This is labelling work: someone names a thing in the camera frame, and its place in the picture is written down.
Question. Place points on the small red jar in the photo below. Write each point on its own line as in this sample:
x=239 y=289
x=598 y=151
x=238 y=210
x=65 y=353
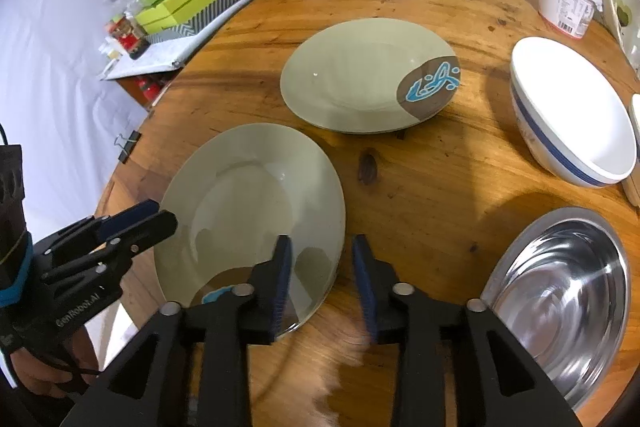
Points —
x=127 y=37

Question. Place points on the white plastic tub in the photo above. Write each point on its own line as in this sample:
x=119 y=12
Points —
x=560 y=2

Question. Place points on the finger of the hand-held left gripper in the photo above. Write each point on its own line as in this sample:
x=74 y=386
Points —
x=150 y=229
x=130 y=214

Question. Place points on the white paper sheet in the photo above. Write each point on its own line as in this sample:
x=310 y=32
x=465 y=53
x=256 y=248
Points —
x=145 y=59

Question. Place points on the green plate with blue motif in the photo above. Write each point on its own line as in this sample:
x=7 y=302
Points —
x=350 y=72

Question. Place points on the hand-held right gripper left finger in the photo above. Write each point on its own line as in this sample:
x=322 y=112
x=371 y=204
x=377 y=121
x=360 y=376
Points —
x=285 y=287

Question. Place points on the person's left hand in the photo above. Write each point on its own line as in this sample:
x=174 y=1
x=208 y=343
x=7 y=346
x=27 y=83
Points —
x=32 y=374

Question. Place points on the black binder clip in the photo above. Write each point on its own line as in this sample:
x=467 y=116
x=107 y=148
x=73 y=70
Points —
x=131 y=139

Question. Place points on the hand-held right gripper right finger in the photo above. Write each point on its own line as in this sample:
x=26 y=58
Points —
x=364 y=287

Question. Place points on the grey chevron striped box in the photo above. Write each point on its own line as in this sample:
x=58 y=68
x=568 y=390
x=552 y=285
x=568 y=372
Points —
x=220 y=7

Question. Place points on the green plate with brown patch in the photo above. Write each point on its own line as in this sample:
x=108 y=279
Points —
x=250 y=187

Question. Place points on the white bowl with blue stripe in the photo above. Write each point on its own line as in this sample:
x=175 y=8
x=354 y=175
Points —
x=565 y=107

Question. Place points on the stainless steel bowl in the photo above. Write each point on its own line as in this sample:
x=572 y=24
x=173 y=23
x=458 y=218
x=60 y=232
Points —
x=560 y=307

